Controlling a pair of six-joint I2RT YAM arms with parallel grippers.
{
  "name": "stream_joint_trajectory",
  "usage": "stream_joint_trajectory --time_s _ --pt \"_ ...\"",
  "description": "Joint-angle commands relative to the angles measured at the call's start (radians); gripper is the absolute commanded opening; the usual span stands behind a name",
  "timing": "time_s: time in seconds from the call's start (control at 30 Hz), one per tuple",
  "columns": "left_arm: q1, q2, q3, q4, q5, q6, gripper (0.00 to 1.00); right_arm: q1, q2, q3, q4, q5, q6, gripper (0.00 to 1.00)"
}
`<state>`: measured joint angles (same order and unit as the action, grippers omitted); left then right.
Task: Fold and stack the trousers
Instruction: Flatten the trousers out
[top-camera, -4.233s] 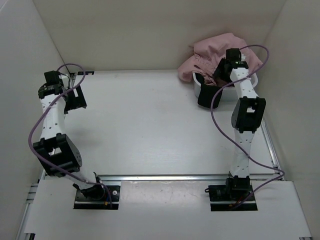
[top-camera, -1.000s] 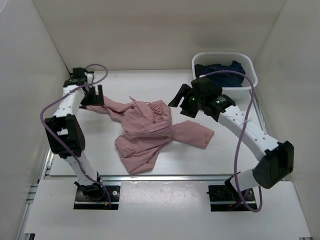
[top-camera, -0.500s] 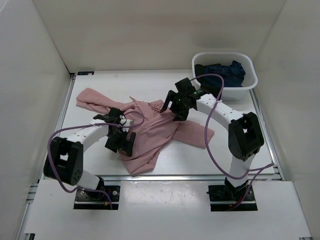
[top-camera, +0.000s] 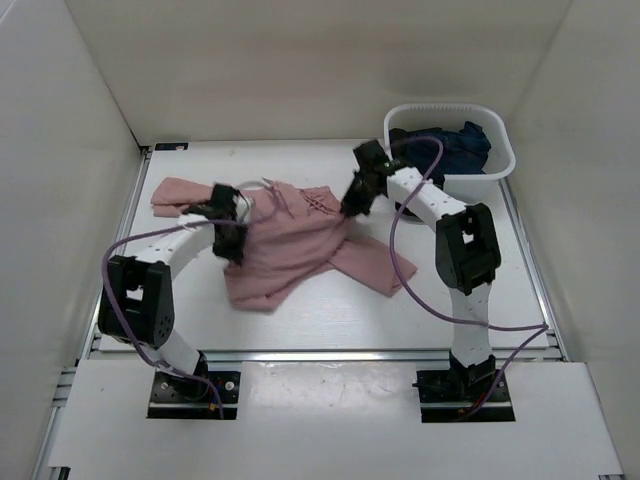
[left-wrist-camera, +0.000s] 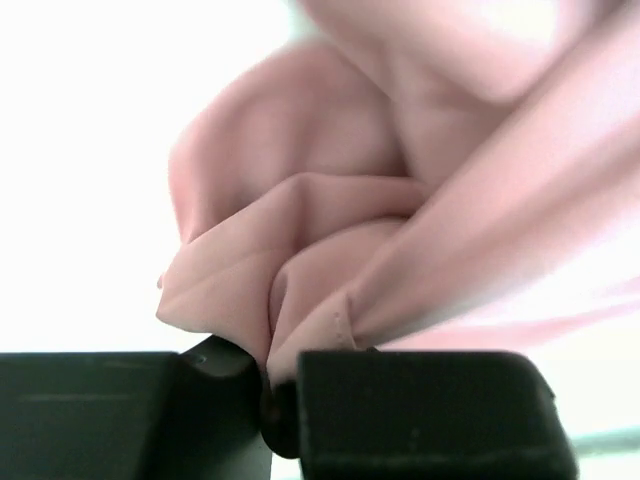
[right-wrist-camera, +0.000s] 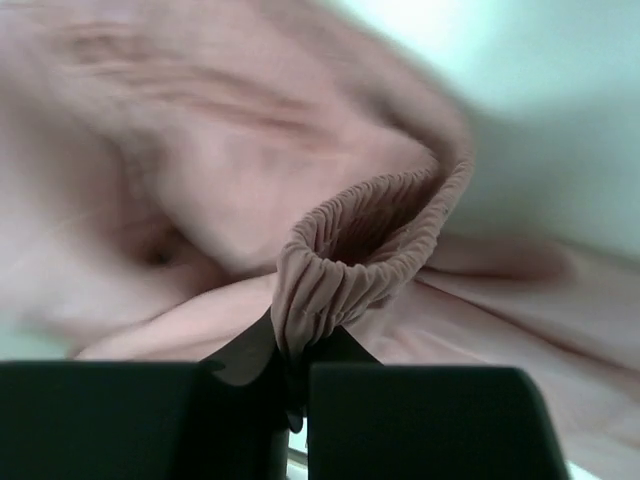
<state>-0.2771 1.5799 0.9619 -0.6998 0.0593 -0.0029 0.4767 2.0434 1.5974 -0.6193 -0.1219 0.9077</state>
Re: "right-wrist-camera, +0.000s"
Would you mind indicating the pink trousers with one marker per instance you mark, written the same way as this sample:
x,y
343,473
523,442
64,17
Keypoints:
x,y
171,170

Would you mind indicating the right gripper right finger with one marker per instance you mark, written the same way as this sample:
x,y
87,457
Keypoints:
x,y
370,421

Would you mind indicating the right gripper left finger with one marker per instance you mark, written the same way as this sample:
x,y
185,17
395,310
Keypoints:
x,y
219,418

